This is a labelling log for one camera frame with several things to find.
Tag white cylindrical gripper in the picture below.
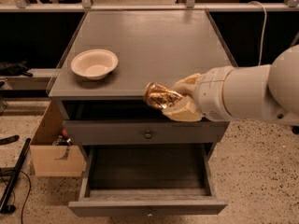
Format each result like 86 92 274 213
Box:
163 66 234 122

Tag crushed orange metallic can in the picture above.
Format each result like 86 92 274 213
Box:
143 82 184 110

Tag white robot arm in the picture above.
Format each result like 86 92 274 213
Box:
163 45 299 126

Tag round metal drawer knob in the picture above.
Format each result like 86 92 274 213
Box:
144 131 152 139

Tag closed grey upper drawer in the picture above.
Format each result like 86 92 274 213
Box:
63 119 228 146

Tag grey wooden drawer cabinet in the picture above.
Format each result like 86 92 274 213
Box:
46 9 247 161

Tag open grey lower drawer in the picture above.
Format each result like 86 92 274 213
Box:
68 144 227 217

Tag white paper bowl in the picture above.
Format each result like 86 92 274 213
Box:
71 49 119 80

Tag items inside cardboard box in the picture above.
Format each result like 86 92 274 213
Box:
52 129 73 146

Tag brown cardboard box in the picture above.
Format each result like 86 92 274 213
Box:
30 102 85 176

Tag black bag on ledge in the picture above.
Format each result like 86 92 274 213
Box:
0 61 33 77

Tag black flat tool on floor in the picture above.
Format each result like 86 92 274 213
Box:
0 135 20 146

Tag black stand pole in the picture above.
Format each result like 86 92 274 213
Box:
0 138 31 214

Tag metal railing frame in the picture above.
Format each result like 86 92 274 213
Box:
0 0 299 12

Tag black cable on floor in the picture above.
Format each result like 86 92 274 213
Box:
0 168 33 224

